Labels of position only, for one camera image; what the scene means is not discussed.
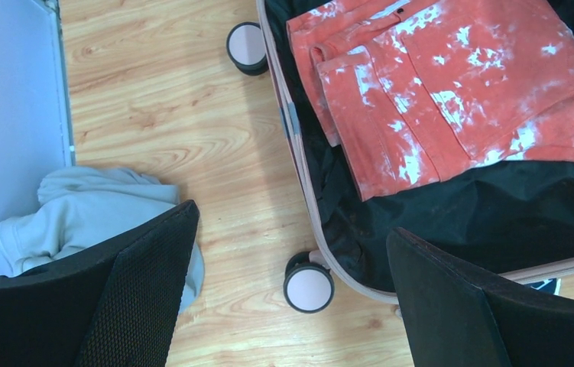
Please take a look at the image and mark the red white tie-dye shorts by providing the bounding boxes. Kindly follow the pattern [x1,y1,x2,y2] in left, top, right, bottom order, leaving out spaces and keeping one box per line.
[286,1,574,200]

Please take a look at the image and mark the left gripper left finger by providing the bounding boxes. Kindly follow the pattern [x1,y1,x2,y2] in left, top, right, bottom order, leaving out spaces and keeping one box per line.
[0,200,199,366]

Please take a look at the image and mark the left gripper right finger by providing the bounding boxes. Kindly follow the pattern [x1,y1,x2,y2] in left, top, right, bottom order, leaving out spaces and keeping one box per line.
[387,229,574,366]

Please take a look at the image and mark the pink open suitcase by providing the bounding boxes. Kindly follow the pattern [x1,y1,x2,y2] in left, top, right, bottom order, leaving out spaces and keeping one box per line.
[239,1,574,304]

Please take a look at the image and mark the round dark blue tin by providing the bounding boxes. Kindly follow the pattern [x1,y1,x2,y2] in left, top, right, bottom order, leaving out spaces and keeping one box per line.
[526,278,562,295]

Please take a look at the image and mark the grey cloth garment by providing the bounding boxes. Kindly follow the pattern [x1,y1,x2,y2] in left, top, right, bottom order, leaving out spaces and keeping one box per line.
[0,167,206,315]

